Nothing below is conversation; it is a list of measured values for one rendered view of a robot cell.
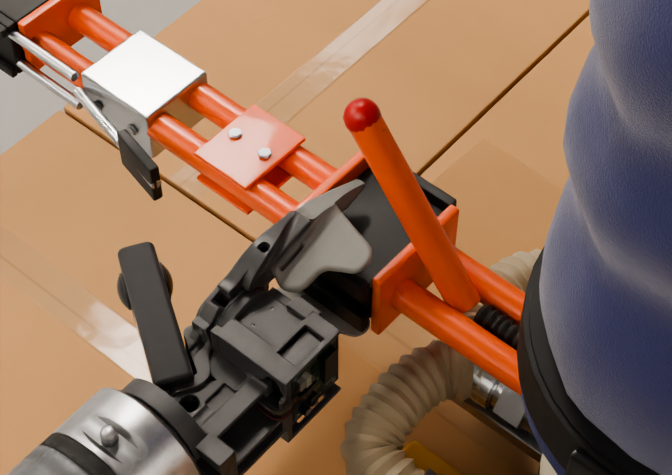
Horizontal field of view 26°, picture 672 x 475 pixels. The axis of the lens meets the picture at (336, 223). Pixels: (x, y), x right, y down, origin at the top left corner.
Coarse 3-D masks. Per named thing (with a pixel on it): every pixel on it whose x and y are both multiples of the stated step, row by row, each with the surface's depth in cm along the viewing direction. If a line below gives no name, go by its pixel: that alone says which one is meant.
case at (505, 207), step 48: (480, 144) 120; (480, 192) 117; (528, 192) 117; (480, 240) 114; (528, 240) 114; (432, 288) 111; (384, 336) 108; (432, 336) 108; (336, 432) 103; (432, 432) 103; (480, 432) 103
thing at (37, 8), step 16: (0, 0) 109; (16, 0) 109; (32, 0) 109; (48, 0) 109; (64, 0) 109; (80, 0) 110; (96, 0) 112; (16, 16) 108; (32, 16) 108; (48, 16) 108; (64, 16) 110; (32, 32) 108; (64, 32) 111; (32, 64) 110
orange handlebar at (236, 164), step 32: (96, 32) 109; (128, 32) 109; (192, 96) 105; (224, 96) 105; (160, 128) 103; (224, 128) 102; (256, 128) 102; (288, 128) 102; (192, 160) 102; (224, 160) 100; (256, 160) 100; (288, 160) 101; (320, 160) 101; (224, 192) 102; (256, 192) 99; (416, 288) 94; (480, 288) 94; (512, 288) 94; (416, 320) 94; (448, 320) 93; (480, 352) 91; (512, 352) 91; (512, 384) 91
